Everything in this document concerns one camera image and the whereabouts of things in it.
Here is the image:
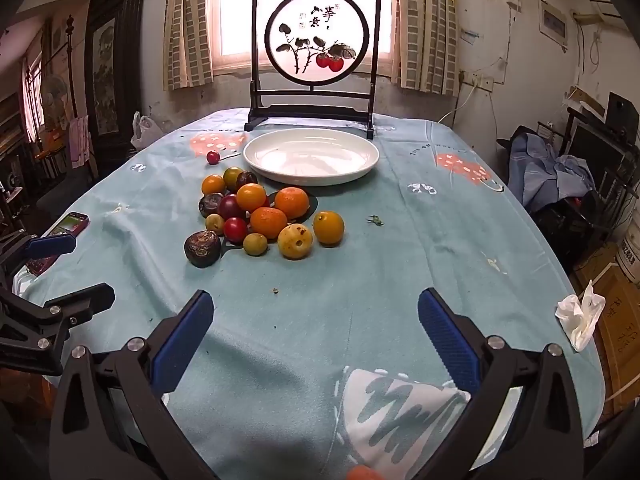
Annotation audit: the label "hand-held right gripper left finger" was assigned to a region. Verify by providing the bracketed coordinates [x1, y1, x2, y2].
[49, 290, 221, 480]

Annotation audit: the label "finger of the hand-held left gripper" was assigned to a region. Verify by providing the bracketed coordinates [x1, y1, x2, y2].
[0, 230, 77, 281]
[20, 283, 117, 347]

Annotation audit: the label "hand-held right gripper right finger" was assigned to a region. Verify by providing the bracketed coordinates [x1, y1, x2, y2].
[417, 287, 586, 480]

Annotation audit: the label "yellow green plum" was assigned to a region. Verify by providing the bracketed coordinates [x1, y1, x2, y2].
[243, 232, 268, 257]

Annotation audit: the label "red purple plum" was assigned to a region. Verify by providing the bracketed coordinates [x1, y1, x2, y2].
[217, 194, 247, 221]

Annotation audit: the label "orange mandarin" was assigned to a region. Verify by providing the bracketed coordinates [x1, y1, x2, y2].
[274, 186, 310, 220]
[249, 206, 289, 240]

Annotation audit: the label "yellow spotted fruit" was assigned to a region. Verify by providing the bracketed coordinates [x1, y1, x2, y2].
[277, 223, 314, 261]

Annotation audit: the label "yellow orange round fruit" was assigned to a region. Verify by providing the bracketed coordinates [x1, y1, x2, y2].
[313, 211, 346, 246]

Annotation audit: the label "white round plate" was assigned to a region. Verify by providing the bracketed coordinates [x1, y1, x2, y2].
[243, 128, 380, 187]

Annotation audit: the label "red smartphone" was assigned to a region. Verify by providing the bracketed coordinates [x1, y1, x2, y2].
[25, 211, 91, 276]

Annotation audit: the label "pink towel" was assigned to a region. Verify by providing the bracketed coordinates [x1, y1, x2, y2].
[67, 116, 91, 170]

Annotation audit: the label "light blue printed tablecloth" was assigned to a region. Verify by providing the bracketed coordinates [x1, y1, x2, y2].
[12, 107, 608, 480]

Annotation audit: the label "crumpled white tissue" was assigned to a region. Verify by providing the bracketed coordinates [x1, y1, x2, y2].
[555, 280, 607, 352]

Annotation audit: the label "white plastic bag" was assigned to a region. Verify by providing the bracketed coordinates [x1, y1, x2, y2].
[131, 111, 165, 151]

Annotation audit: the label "electric fan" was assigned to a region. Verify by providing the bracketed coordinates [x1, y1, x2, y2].
[39, 76, 68, 126]

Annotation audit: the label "round orange citrus fruit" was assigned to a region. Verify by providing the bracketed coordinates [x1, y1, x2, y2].
[236, 183, 267, 212]

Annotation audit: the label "cardboard box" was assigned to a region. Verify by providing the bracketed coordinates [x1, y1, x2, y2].
[575, 245, 640, 406]

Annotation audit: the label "dark framed picture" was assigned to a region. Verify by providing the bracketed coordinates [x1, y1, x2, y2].
[84, 0, 148, 181]

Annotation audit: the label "black saucer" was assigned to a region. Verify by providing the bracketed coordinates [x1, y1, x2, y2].
[267, 191, 319, 221]

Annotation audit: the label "heap of blue clothes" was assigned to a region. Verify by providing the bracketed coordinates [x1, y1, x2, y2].
[507, 130, 596, 211]

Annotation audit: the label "white bucket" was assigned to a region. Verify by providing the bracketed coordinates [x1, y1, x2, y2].
[614, 220, 640, 281]

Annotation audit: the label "checked beige curtain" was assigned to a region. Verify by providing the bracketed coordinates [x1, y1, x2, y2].
[162, 0, 226, 92]
[391, 0, 461, 97]

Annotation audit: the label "black speaker box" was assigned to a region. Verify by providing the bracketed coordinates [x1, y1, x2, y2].
[605, 91, 640, 136]

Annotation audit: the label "bright window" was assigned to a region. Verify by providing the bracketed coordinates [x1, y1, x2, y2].
[220, 0, 396, 58]

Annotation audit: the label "white cable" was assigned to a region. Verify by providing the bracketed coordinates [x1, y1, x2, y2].
[437, 80, 481, 126]

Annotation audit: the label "white wall socket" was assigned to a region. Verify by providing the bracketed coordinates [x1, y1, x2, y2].
[457, 71, 496, 88]

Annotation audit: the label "painted screen with black frame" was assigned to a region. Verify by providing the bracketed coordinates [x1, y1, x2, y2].
[244, 0, 382, 141]

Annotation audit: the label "white wall electrical box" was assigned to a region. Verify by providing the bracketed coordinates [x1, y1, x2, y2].
[539, 0, 570, 53]

